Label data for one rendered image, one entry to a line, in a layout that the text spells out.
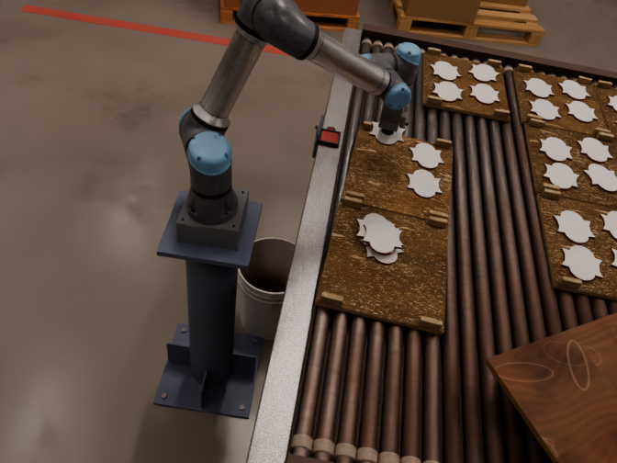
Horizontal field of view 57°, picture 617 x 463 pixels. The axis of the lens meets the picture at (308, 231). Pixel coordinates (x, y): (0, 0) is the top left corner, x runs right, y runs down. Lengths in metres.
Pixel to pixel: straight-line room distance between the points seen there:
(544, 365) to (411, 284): 0.41
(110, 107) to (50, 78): 0.49
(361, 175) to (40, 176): 1.94
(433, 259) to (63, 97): 2.76
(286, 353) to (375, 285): 0.33
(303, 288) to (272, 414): 0.38
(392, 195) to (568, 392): 0.80
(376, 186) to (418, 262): 0.33
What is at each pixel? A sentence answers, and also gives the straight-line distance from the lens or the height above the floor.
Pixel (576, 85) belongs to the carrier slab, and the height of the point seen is 0.95.
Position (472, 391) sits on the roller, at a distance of 1.53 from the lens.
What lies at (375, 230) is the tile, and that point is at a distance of 1.71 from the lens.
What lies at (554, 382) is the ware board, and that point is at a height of 1.04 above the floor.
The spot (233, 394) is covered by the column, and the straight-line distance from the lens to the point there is 2.42.
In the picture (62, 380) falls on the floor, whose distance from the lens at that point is 2.54.
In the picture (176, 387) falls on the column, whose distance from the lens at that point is 2.44.
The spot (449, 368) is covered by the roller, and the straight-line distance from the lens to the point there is 1.55.
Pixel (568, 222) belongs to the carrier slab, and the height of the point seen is 0.95.
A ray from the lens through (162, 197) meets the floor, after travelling 3.14.
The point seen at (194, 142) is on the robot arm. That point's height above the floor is 1.18.
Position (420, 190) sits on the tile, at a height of 0.94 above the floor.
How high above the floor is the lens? 2.17
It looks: 46 degrees down
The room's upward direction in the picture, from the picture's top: 10 degrees clockwise
